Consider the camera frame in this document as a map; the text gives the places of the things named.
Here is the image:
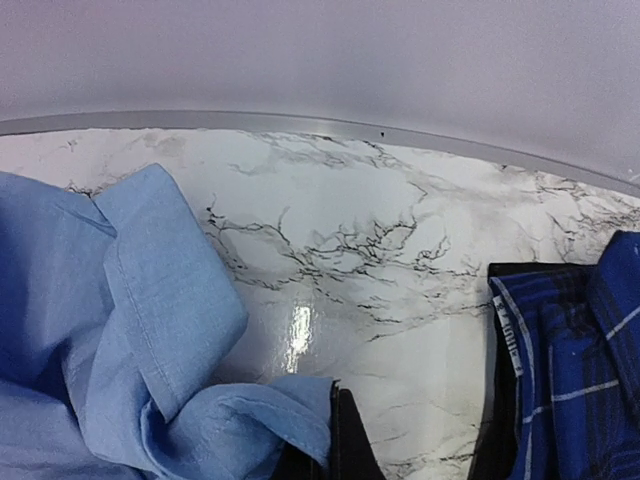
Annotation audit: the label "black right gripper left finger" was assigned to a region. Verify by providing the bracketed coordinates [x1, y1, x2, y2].
[274, 443, 325, 480]

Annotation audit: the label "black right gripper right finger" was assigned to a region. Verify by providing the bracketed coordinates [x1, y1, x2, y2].
[329, 384, 385, 480]

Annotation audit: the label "light blue long sleeve shirt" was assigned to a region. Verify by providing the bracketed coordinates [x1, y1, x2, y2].
[1, 165, 332, 479]

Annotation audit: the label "dark blue plaid folded shirt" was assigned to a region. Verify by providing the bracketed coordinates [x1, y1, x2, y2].
[489, 231, 639, 479]

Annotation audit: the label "aluminium back table rail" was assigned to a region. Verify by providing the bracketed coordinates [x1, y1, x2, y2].
[1, 110, 639, 197]

